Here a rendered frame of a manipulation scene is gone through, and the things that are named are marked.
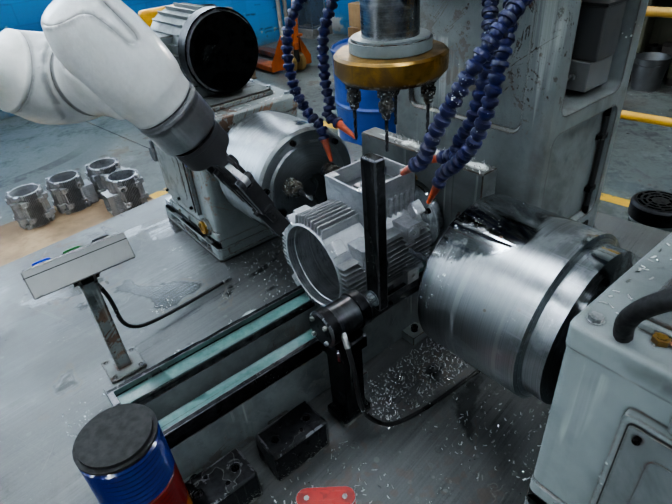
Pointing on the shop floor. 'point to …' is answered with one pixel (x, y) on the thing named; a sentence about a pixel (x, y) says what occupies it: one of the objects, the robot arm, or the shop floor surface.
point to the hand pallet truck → (282, 54)
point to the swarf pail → (649, 70)
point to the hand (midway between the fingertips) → (271, 216)
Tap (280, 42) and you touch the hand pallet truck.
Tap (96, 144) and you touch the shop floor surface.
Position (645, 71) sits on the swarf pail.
